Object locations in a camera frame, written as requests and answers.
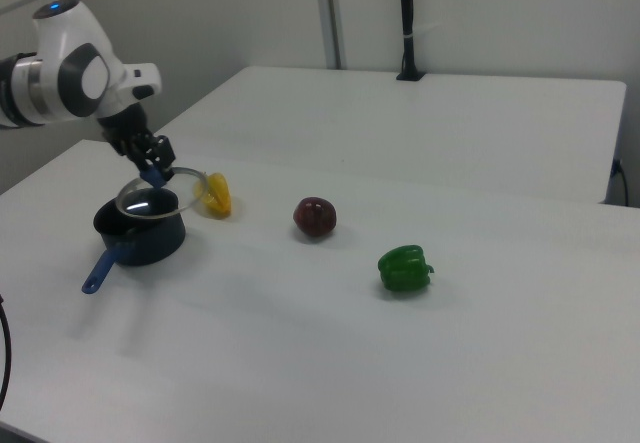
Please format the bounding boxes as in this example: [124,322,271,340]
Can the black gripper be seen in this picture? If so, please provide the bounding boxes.
[96,104,178,183]

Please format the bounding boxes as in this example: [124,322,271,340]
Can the glass lid with blue knob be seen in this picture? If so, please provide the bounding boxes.
[115,164,211,220]

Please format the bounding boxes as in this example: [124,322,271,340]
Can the yellow bell pepper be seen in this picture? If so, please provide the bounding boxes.
[192,171,234,219]

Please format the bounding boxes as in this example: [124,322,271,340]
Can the dark red bell pepper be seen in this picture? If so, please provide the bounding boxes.
[292,195,339,240]

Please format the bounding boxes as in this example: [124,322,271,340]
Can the green bell pepper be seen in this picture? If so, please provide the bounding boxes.
[377,244,437,294]

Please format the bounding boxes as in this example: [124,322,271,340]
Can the black pole with table clamp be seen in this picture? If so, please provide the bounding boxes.
[396,0,427,82]

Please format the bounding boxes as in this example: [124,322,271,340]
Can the dark blue saucepan, blue handle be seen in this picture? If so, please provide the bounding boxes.
[81,187,188,296]

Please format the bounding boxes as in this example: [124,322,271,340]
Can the grey wall partition profile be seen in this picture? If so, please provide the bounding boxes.
[313,0,347,70]

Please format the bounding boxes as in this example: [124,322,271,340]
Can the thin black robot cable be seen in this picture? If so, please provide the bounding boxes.
[0,292,13,407]

